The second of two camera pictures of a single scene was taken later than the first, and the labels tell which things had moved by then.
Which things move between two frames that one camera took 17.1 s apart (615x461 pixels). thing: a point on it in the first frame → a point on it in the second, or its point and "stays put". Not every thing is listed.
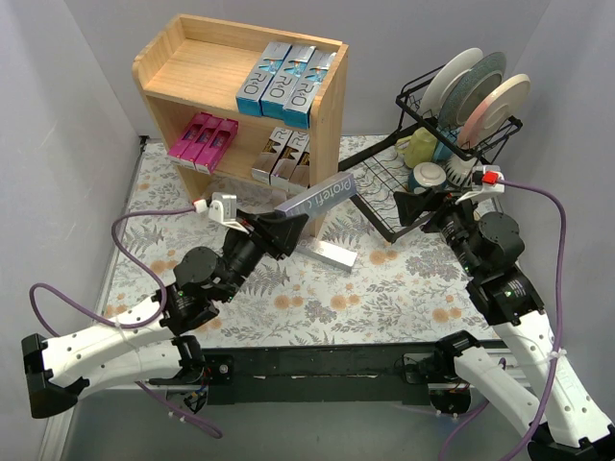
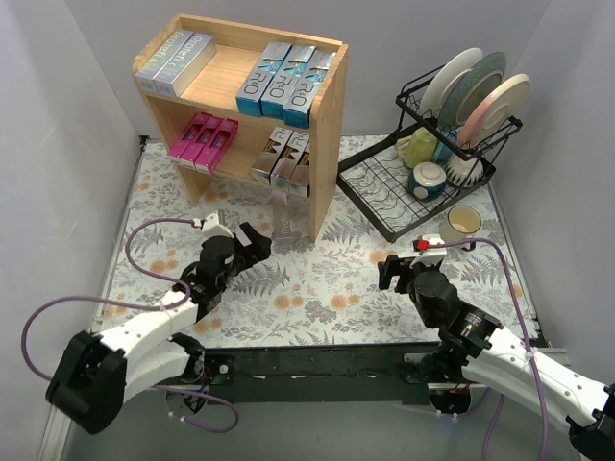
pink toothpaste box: [200, 141] stays put
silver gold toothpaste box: [263, 165] stays put
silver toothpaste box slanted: [322, 197] → [145, 78]
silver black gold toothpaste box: [287, 160] stays put
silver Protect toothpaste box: [332, 255] → [180, 71]
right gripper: [435, 211] → [401, 275]
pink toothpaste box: [216, 145] stays put
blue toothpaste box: [250, 96] stays put
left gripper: [262, 234] → [245, 247]
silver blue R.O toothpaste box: [275, 99] stays put
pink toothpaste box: [187, 137] stays put
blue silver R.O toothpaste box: [297, 110] stays put
